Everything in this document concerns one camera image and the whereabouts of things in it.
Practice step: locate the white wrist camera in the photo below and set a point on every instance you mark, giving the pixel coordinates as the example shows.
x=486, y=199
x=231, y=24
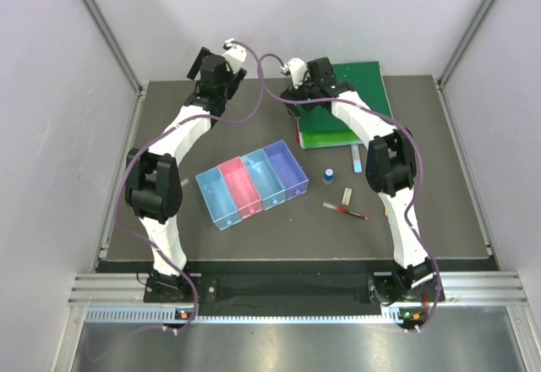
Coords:
x=234, y=54
x=297, y=70

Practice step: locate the small grey eraser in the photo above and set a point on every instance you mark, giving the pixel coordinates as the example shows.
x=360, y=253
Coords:
x=346, y=198

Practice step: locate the blue grey eraser stick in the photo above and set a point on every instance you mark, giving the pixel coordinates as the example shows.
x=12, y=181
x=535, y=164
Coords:
x=356, y=159

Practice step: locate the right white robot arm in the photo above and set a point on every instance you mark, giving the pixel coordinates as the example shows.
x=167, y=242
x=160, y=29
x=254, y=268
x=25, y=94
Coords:
x=390, y=168

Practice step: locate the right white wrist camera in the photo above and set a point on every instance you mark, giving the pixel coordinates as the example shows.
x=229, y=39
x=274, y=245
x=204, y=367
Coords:
x=297, y=70

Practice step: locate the dark green binder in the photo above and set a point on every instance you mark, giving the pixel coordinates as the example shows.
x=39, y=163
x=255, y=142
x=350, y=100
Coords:
x=366, y=79

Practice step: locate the light blue tray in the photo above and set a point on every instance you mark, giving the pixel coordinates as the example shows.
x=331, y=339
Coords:
x=218, y=199
x=265, y=179

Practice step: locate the red folder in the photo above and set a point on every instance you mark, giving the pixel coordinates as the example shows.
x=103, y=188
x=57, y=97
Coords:
x=296, y=129

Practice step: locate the light green folder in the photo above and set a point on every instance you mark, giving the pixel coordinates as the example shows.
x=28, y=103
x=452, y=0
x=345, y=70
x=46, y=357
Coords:
x=315, y=140

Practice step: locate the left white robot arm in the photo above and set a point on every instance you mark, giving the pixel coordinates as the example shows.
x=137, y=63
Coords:
x=153, y=189

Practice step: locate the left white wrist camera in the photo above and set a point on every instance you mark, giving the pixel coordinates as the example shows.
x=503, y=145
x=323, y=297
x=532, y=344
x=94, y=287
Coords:
x=234, y=54

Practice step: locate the purple plastic tray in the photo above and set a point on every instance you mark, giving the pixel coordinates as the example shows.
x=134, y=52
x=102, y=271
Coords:
x=287, y=169

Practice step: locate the blue cap bottle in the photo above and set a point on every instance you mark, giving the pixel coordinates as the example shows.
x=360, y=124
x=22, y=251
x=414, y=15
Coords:
x=328, y=176

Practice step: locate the pink plastic tray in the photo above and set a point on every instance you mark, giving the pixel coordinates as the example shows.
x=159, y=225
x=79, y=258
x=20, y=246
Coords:
x=241, y=187

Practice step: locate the red pen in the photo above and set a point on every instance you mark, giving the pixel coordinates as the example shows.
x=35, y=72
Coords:
x=339, y=209

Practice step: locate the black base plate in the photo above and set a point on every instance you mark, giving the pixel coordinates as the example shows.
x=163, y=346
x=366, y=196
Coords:
x=264, y=293

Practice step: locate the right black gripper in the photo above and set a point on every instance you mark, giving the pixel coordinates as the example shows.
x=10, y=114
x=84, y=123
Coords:
x=292, y=94

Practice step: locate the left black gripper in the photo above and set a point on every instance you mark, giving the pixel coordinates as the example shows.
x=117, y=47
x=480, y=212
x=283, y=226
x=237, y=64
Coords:
x=233, y=79

